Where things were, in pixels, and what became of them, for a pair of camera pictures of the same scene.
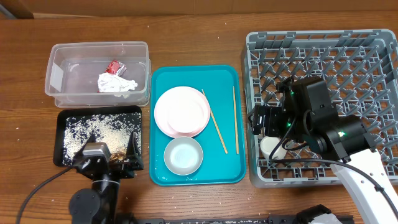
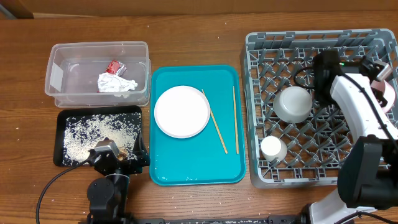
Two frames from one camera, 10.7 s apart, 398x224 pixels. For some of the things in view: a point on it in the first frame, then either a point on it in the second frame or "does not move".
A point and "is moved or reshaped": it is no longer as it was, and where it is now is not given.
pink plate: [186, 115] → [388, 93]
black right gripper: [271, 113] → [384, 101]
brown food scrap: [117, 156] does not move
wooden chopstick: [214, 122] does not move
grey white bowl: [183, 155] is moved or reshaped
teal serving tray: [222, 139] does not move
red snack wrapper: [115, 68] does not move
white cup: [268, 144] does not move
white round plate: [182, 112] does not move
